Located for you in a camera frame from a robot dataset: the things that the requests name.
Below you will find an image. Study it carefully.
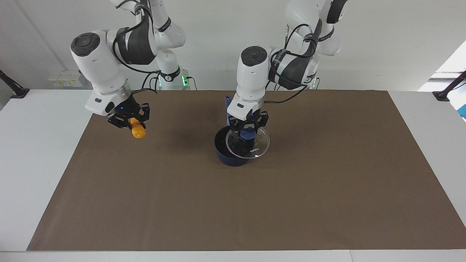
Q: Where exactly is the yellow corn cob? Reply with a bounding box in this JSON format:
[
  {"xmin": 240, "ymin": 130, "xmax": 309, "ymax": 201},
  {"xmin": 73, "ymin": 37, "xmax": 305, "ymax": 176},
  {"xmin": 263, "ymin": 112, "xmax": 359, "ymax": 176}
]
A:
[{"xmin": 130, "ymin": 118, "xmax": 146, "ymax": 139}]

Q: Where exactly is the glass lid blue knob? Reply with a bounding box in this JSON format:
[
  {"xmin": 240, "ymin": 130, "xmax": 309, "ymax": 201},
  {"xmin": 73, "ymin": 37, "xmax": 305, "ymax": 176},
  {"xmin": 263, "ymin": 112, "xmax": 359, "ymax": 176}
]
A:
[{"xmin": 226, "ymin": 126, "xmax": 270, "ymax": 159}]

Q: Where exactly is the dark blue saucepan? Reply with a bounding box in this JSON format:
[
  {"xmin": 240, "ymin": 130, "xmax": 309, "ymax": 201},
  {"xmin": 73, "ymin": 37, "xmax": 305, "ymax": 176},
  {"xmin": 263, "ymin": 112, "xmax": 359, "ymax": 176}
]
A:
[{"xmin": 214, "ymin": 95, "xmax": 255, "ymax": 167}]

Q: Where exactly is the brown table mat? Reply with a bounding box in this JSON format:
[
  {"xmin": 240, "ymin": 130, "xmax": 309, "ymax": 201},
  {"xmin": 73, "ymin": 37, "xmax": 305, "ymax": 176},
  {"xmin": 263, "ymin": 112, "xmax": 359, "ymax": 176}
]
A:
[{"xmin": 26, "ymin": 90, "xmax": 466, "ymax": 251}]

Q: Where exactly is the black clamp stand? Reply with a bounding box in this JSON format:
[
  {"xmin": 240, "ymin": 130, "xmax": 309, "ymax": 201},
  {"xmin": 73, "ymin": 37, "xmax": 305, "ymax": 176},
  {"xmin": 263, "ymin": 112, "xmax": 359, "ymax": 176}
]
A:
[
  {"xmin": 433, "ymin": 71, "xmax": 466, "ymax": 102},
  {"xmin": 0, "ymin": 69, "xmax": 30, "ymax": 99}
]

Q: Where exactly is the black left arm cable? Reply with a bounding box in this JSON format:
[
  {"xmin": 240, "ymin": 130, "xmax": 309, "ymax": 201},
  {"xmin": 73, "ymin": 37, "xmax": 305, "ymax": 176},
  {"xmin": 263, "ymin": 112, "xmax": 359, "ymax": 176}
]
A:
[{"xmin": 263, "ymin": 23, "xmax": 321, "ymax": 104}]

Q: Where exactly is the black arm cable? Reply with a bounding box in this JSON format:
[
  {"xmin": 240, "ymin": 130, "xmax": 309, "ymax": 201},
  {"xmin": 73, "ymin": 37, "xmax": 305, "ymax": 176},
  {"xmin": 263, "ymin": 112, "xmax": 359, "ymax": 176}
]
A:
[
  {"xmin": 112, "ymin": 0, "xmax": 163, "ymax": 96},
  {"xmin": 263, "ymin": 23, "xmax": 321, "ymax": 104}
]

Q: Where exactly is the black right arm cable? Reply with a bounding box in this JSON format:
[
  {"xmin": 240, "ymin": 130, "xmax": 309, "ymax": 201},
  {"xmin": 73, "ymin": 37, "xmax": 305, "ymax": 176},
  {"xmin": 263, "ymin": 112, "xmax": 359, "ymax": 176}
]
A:
[{"xmin": 112, "ymin": 0, "xmax": 163, "ymax": 96}]

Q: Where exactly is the white wall socket strip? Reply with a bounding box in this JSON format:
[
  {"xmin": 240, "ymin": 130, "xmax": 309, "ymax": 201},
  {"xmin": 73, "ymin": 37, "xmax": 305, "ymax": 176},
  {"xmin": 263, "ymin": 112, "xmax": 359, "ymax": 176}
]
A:
[{"xmin": 48, "ymin": 70, "xmax": 83, "ymax": 88}]

